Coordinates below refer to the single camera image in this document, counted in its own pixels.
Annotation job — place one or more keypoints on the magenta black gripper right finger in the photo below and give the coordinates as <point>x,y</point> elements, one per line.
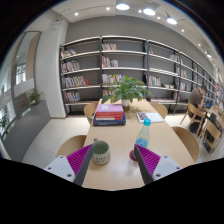
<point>147,161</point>

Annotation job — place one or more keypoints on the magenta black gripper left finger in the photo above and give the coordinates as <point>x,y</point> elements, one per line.
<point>79,162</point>

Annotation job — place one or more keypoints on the clear plastic water bottle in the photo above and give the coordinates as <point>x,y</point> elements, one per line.
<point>143,136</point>

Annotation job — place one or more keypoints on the dark red round coaster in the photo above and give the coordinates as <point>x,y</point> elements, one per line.
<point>132,156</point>

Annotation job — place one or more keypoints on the wooden chair near left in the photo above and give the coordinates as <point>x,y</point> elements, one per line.
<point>71,145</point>

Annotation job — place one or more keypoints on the green patterned ceramic mug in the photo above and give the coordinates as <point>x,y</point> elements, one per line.
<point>101,152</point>

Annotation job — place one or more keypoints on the wooden chair near right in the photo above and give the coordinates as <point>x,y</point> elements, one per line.
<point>188,140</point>

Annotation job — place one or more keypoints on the open white magazine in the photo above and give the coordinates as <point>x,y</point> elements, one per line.
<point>153,116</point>

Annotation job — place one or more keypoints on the dark blue bottom book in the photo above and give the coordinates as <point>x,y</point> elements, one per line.
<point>108,122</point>

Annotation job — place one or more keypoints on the red middle book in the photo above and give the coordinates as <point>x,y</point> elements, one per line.
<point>109,116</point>

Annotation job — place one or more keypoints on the wooden chair far left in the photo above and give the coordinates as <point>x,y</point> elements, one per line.
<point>89,111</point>

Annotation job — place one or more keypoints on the wooden chair far right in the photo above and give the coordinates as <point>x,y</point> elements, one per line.
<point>161,109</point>

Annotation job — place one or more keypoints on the pink top book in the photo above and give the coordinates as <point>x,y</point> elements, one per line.
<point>109,108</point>

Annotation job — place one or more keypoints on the wooden slat chair under man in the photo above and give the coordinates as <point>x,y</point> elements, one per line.
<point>195,116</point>

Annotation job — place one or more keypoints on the wooden slat chair front right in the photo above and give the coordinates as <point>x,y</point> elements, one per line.
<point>211,134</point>

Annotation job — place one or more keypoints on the green potted plant on table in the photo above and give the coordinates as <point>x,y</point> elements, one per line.
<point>125,91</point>

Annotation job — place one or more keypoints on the potted plant by window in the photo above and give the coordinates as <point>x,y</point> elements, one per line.
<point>34,97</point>

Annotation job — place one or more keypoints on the seated man in brown shirt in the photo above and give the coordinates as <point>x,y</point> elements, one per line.
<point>197,97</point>

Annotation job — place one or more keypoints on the potted plant far left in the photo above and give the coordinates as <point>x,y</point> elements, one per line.
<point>4,121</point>

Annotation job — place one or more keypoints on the large grey bookshelf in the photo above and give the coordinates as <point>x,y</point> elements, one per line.
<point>89,66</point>

